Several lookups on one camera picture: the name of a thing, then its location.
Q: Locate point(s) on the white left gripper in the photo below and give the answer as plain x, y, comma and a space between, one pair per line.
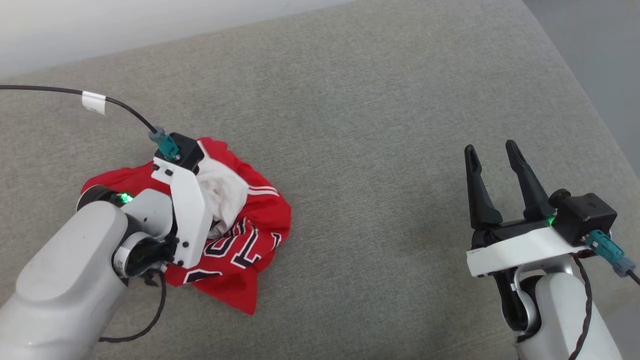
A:
190, 225

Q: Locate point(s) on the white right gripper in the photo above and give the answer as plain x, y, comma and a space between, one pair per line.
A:
520, 250

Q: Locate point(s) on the red white sports jersey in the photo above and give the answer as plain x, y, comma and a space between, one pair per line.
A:
250, 235

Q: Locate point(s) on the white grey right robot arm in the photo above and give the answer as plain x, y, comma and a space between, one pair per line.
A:
555, 320

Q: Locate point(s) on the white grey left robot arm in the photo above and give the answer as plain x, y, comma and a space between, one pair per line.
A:
60, 280

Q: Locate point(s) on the grey fabric sofa cushion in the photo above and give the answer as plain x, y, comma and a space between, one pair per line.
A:
350, 150

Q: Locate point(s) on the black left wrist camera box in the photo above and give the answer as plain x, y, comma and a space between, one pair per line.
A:
187, 147

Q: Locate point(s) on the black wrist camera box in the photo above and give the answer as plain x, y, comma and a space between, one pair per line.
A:
187, 147
585, 215

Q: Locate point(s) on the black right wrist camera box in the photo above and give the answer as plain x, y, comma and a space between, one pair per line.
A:
585, 215

